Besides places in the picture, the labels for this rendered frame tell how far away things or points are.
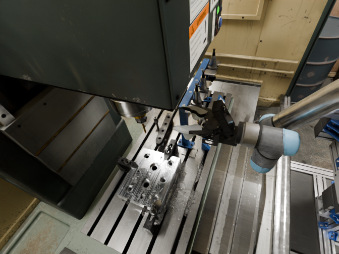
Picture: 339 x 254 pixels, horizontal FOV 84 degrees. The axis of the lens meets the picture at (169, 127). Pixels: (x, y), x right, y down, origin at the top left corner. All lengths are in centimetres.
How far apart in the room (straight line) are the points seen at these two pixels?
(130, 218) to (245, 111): 114
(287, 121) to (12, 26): 78
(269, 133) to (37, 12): 61
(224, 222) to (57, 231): 106
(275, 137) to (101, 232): 86
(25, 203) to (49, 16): 135
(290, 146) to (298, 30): 102
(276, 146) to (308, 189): 144
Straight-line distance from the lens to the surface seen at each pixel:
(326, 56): 271
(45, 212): 164
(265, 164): 68
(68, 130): 106
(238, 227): 120
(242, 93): 168
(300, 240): 184
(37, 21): 50
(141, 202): 95
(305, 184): 204
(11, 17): 56
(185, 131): 58
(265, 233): 127
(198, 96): 92
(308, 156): 250
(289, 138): 62
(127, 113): 59
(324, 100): 67
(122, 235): 103
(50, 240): 158
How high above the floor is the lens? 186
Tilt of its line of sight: 49 degrees down
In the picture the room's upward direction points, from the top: 10 degrees counter-clockwise
